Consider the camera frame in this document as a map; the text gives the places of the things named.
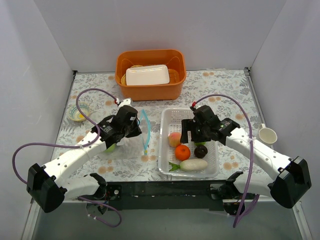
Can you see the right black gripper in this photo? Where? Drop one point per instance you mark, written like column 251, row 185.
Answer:
column 191, row 135

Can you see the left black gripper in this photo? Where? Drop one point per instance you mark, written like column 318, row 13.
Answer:
column 135, row 130

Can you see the peach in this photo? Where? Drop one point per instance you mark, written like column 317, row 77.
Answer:
column 174, row 139

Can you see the clear zip top bag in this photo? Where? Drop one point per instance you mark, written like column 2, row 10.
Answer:
column 134, row 147

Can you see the green apple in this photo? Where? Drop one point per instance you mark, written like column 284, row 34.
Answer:
column 111, row 148

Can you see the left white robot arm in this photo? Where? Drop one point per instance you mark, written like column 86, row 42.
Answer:
column 49, row 185

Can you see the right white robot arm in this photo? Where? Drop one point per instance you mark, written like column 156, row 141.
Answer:
column 288, row 178

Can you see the green lime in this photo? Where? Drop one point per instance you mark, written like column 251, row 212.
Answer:
column 199, row 143

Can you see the dark purple mangosteen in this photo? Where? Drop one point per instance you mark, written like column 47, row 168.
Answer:
column 200, row 151

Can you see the orange tangerine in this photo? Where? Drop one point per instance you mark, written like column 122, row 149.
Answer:
column 182, row 152

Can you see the white radish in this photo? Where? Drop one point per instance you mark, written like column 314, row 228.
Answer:
column 189, row 165

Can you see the floral table mat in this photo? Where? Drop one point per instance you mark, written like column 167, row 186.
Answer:
column 227, row 92

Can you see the yellow plate in tub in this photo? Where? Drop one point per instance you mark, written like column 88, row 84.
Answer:
column 123, row 78

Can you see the patterned small bowl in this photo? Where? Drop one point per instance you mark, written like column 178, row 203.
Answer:
column 75, row 115

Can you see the orange plastic tub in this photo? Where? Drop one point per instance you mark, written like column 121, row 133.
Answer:
column 172, row 58

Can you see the white rectangular dish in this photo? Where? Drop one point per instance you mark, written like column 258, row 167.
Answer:
column 147, row 75

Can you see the white cup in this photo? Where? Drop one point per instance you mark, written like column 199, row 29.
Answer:
column 266, row 135

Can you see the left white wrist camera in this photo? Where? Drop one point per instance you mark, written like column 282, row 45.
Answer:
column 125, row 102

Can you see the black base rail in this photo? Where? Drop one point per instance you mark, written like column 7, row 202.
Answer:
column 162, row 195

